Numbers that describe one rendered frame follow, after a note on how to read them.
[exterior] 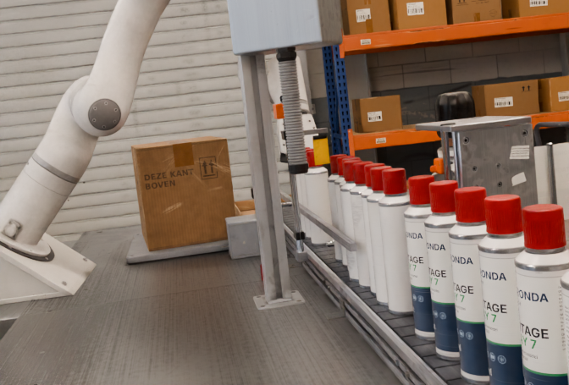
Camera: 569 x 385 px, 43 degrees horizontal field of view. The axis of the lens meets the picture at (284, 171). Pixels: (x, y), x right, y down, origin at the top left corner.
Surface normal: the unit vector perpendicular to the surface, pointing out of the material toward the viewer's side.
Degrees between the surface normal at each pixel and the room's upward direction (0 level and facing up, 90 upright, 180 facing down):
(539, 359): 90
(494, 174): 90
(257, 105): 90
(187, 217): 90
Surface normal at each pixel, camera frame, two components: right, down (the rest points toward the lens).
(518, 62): 0.08, 0.09
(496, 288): -0.64, 0.14
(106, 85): 0.37, -0.26
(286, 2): -0.44, 0.14
